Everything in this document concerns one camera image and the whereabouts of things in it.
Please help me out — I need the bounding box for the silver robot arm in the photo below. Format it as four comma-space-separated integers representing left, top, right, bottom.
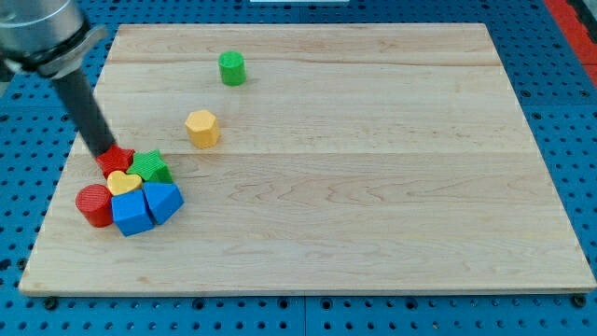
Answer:
1, 0, 116, 157

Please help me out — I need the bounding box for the green star block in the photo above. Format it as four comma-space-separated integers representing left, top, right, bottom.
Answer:
126, 149, 174, 183

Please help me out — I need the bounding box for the blue triangular prism block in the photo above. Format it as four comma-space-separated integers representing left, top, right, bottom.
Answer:
143, 182, 184, 225

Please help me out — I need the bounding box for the wooden board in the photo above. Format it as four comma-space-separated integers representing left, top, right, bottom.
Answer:
20, 23, 596, 297

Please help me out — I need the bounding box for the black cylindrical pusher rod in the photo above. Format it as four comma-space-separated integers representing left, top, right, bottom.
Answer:
52, 69, 116, 158

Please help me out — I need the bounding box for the red cylinder block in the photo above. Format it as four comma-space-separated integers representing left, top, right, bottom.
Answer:
76, 184, 113, 228

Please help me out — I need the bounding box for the red star block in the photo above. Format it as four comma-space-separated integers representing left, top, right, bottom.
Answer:
95, 145, 135, 178

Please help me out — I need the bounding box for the yellow hexagon block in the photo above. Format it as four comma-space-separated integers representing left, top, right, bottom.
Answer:
185, 110, 220, 148

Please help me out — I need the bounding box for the green cylinder block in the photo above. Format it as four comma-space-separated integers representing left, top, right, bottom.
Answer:
218, 50, 246, 86

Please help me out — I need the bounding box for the blue cube block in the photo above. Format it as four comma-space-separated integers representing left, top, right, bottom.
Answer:
111, 189, 154, 236

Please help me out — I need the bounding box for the yellow heart block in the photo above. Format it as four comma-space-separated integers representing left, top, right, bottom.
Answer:
106, 171, 143, 196

